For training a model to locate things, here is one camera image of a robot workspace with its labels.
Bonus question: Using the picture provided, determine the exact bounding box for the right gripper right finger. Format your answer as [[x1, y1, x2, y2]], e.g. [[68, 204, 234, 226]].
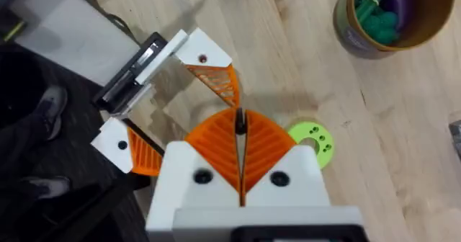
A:
[[241, 108, 331, 207]]

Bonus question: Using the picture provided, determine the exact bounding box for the brown tub with toys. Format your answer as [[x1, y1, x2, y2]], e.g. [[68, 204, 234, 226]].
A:
[[332, 0, 457, 60]]

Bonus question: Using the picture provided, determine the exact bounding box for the left wrist flat plate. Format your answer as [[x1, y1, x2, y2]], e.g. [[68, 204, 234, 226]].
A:
[[13, 0, 140, 87]]

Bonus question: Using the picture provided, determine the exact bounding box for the dark grey object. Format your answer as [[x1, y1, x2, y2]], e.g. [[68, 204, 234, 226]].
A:
[[447, 118, 461, 162]]

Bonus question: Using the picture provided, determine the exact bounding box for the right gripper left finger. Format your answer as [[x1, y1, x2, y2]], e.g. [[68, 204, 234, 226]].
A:
[[145, 107, 242, 233]]

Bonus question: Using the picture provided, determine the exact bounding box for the person's grey shoe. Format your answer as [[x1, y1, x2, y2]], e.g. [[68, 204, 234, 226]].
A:
[[20, 176, 71, 200], [35, 84, 69, 142]]

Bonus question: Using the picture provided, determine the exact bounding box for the green disc with holes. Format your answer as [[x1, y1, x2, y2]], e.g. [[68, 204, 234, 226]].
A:
[[287, 120, 336, 170]]

